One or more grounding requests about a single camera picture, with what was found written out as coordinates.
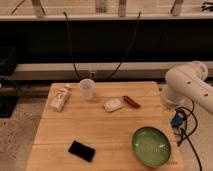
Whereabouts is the right black hanging cable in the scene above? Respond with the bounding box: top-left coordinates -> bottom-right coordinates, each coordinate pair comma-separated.
105,11 -> 142,80

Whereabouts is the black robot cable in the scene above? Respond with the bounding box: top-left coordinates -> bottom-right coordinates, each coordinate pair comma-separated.
173,99 -> 203,171

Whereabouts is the left black hanging cable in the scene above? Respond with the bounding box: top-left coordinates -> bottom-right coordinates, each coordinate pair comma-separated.
62,11 -> 82,80

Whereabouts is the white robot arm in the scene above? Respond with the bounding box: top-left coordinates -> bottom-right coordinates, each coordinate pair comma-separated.
160,61 -> 213,115

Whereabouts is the red-brown marker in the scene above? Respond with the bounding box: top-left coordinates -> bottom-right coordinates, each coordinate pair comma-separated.
123,96 -> 141,109

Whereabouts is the clear plastic cup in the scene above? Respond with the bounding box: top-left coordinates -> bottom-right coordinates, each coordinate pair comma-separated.
79,79 -> 95,100

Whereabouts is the black rectangular eraser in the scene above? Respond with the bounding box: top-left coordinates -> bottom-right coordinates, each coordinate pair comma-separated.
69,141 -> 95,162

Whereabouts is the black box at left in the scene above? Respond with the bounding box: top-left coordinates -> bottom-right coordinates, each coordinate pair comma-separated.
0,46 -> 18,118

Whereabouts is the white lying bottle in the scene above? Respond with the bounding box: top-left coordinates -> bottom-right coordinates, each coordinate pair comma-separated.
50,84 -> 71,111

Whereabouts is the blue cable connector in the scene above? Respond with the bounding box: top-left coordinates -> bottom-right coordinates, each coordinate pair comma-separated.
171,113 -> 183,128

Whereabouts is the black hanging cable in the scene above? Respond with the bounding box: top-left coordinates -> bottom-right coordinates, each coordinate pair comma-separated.
62,11 -> 82,80
105,11 -> 142,80

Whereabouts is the green bowl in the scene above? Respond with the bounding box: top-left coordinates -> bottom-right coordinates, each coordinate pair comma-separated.
131,126 -> 171,168

